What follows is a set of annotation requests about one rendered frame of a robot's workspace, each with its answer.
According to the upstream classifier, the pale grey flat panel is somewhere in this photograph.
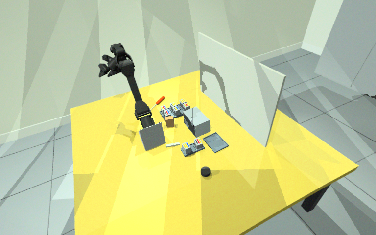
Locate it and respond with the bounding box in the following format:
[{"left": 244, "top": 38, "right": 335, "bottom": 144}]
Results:
[{"left": 198, "top": 32, "right": 286, "bottom": 148}]

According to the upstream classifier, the black cylinder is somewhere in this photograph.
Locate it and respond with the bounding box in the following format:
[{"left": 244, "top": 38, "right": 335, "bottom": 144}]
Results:
[{"left": 201, "top": 166, "right": 211, "bottom": 177}]

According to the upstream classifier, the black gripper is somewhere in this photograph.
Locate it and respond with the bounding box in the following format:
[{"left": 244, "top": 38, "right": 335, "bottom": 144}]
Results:
[{"left": 98, "top": 59, "right": 121, "bottom": 77}]

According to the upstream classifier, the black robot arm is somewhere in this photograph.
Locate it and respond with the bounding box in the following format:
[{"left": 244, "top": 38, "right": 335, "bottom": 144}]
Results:
[{"left": 102, "top": 43, "right": 155, "bottom": 129}]

